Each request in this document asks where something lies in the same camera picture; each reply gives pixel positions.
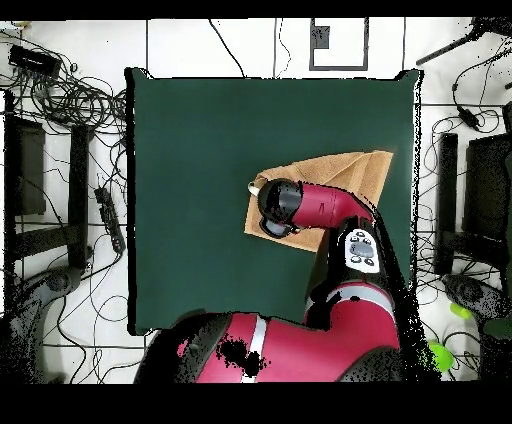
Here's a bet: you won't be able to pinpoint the tan terry towel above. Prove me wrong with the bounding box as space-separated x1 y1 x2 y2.
243 149 395 254

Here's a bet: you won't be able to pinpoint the dark green table cloth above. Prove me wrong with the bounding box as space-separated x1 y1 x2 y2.
124 66 424 336

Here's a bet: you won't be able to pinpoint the black power strip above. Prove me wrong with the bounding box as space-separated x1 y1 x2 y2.
93 186 128 255

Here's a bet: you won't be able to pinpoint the grey floor stand base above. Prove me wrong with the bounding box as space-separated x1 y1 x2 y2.
0 264 85 384

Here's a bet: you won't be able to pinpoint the small bright green object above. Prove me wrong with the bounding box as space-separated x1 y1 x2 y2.
449 302 474 321

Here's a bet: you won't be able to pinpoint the dark grey floor device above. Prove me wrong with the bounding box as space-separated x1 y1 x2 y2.
441 273 512 322

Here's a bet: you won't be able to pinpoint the black power adapter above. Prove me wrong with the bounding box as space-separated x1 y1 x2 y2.
456 104 482 132

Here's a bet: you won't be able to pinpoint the bright green bowl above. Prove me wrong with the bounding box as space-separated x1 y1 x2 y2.
427 339 456 374

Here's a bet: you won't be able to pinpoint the black tripod rod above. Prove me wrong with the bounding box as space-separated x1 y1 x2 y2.
414 16 512 68

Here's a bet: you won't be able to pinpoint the black electronics box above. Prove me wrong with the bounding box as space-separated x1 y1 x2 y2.
7 43 64 80

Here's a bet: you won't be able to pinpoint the black metal frame stand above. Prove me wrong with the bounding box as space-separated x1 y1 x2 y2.
433 101 512 277
2 89 92 274

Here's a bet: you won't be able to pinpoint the tangled black cables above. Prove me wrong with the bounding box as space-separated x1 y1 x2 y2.
0 31 128 135

